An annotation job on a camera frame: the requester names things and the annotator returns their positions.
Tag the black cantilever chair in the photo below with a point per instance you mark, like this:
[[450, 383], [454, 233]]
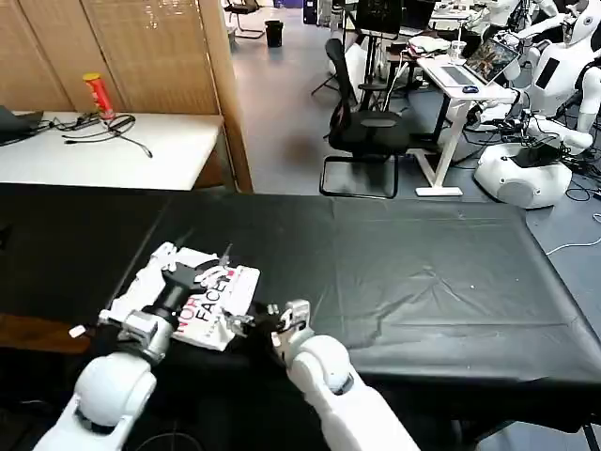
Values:
[[244, 9]]

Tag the black waste bin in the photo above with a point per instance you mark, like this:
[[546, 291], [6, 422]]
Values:
[[273, 34]]

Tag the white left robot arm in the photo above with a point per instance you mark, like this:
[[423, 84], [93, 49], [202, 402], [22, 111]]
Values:
[[112, 390]]

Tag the open silver laptop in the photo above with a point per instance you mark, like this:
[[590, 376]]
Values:
[[488, 61]]

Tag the black tablecloth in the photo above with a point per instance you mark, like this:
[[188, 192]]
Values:
[[446, 282]]

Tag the dark computer mouse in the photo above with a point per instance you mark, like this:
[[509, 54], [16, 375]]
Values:
[[469, 88]]

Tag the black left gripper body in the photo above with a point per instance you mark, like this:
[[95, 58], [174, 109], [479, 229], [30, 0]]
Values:
[[173, 291]]

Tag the black monitor on stand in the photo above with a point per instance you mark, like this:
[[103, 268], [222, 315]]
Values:
[[378, 16]]

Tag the white humanoid robot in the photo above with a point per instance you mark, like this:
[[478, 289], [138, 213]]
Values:
[[521, 178]]

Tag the white side table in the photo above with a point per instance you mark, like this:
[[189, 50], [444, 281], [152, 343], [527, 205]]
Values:
[[108, 160]]

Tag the white printed shirt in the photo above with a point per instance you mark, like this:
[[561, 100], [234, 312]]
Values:
[[211, 315]]

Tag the black office chair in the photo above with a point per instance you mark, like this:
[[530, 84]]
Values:
[[366, 131]]

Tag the white standing desk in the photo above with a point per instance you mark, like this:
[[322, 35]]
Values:
[[446, 98]]

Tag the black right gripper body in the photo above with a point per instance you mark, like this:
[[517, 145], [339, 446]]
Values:
[[264, 325]]

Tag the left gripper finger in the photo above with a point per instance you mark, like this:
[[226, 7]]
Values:
[[211, 274], [180, 251]]

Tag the red chips can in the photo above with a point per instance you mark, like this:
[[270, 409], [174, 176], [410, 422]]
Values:
[[101, 96]]

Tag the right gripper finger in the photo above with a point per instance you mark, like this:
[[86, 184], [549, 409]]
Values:
[[271, 308], [237, 321]]

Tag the clear plastic cup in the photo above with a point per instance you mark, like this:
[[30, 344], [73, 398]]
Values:
[[457, 52]]

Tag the pile of clothes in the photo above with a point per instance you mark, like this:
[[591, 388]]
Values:
[[428, 46]]

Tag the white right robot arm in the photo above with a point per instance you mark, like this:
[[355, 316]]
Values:
[[324, 362]]

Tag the small white tag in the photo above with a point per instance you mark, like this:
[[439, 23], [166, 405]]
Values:
[[78, 331]]

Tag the wooden folding screen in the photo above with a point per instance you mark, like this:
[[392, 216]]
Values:
[[155, 56]]

